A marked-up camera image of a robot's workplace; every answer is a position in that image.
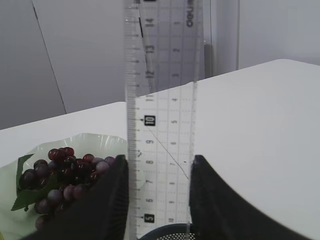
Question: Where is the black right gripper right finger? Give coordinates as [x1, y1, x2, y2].
[189, 155, 315, 240]

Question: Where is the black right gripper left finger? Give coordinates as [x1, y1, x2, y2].
[25, 155, 129, 240]

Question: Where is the purple artificial grape bunch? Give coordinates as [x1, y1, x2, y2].
[11, 146, 115, 230]

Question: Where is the clear plastic ruler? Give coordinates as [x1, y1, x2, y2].
[124, 0, 203, 240]

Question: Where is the black mesh pen cup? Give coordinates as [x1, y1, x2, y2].
[139, 223, 187, 240]

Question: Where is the pale green wavy plate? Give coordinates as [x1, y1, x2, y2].
[0, 133, 128, 240]

